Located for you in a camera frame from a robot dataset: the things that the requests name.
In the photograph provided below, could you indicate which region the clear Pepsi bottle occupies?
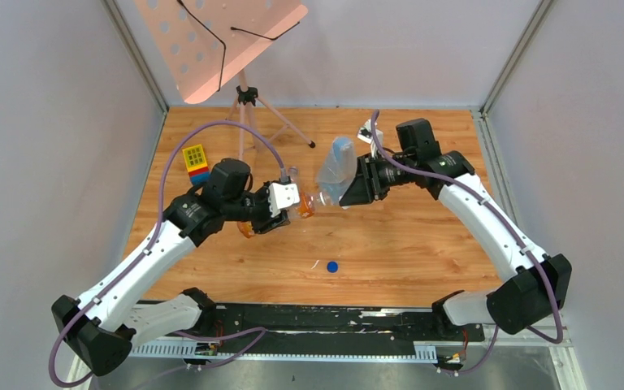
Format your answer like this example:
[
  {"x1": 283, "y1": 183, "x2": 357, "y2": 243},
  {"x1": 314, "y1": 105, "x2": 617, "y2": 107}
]
[{"x1": 288, "y1": 167, "x2": 299, "y2": 184}]

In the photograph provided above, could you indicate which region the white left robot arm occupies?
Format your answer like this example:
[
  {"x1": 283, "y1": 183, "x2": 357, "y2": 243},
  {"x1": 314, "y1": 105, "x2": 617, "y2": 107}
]
[{"x1": 52, "y1": 158, "x2": 300, "y2": 376}]

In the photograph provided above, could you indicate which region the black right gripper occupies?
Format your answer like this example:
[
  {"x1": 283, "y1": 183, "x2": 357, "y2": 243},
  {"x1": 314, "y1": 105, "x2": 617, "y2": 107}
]
[{"x1": 340, "y1": 152, "x2": 415, "y2": 206}]

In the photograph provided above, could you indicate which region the blue item in plastic bag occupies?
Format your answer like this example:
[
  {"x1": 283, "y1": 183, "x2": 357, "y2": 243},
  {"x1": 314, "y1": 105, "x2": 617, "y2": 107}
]
[{"x1": 315, "y1": 136, "x2": 358, "y2": 206}]

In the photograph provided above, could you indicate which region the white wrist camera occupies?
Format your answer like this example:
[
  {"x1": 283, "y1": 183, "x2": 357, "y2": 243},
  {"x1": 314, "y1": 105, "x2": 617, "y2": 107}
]
[
  {"x1": 267, "y1": 182, "x2": 301, "y2": 217},
  {"x1": 357, "y1": 119, "x2": 384, "y2": 144}
]

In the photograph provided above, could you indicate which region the pink music stand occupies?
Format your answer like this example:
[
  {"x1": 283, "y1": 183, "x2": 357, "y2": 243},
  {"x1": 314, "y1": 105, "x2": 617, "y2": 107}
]
[{"x1": 135, "y1": 1, "x2": 315, "y2": 148}]

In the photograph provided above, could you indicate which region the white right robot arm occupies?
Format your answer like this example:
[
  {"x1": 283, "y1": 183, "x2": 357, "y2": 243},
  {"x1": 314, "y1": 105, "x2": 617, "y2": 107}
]
[{"x1": 330, "y1": 118, "x2": 572, "y2": 344}]

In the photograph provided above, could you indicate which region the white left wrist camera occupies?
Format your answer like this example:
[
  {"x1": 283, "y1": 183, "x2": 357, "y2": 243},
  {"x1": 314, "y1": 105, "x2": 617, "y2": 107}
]
[{"x1": 267, "y1": 182, "x2": 301, "y2": 217}]

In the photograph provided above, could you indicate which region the orange tea bottle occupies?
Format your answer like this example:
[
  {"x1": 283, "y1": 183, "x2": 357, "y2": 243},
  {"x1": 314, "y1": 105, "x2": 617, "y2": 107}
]
[{"x1": 236, "y1": 191, "x2": 340, "y2": 238}]

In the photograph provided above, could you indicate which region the blue bottle cap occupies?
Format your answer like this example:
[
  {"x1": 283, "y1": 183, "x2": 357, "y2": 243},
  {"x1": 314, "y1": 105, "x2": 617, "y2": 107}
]
[{"x1": 326, "y1": 261, "x2": 339, "y2": 273}]

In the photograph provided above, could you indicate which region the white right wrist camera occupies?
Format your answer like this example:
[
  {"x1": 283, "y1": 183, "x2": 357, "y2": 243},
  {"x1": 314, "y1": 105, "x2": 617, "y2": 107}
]
[{"x1": 357, "y1": 119, "x2": 384, "y2": 144}]

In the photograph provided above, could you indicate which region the yellow red blue toy block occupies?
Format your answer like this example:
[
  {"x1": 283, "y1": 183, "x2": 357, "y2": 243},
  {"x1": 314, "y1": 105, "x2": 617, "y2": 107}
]
[{"x1": 182, "y1": 144, "x2": 210, "y2": 185}]

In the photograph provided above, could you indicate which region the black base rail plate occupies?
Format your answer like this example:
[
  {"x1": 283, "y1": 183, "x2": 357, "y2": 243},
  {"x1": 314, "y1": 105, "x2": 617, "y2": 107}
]
[{"x1": 163, "y1": 302, "x2": 485, "y2": 358}]

